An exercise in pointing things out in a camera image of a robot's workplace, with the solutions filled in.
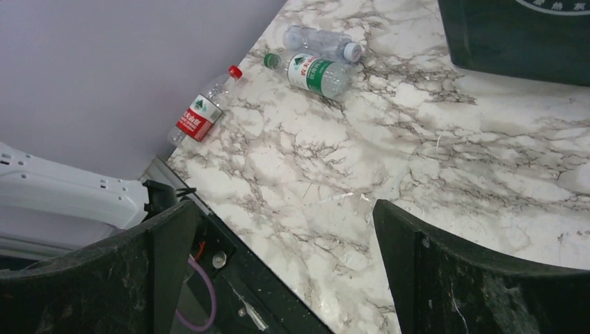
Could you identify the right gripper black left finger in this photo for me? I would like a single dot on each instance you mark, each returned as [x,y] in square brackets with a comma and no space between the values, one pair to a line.
[127,283]

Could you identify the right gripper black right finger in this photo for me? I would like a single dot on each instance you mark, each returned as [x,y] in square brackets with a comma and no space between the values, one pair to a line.
[442,283]

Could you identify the red cap bottle table edge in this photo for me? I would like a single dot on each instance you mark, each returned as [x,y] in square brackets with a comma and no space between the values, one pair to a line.
[206,108]

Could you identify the clear bottle green white label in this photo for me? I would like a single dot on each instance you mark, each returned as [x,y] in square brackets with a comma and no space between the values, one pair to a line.
[321,76]

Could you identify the small clear water bottle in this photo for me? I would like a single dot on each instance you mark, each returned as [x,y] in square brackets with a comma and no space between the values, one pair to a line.
[322,43]

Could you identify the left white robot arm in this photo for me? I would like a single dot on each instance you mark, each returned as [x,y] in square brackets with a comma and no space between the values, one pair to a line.
[95,206]

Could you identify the dark green trash bin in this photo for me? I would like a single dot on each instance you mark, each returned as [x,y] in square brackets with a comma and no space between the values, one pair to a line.
[544,40]

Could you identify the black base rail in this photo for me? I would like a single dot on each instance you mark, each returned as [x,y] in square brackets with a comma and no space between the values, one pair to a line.
[234,292]

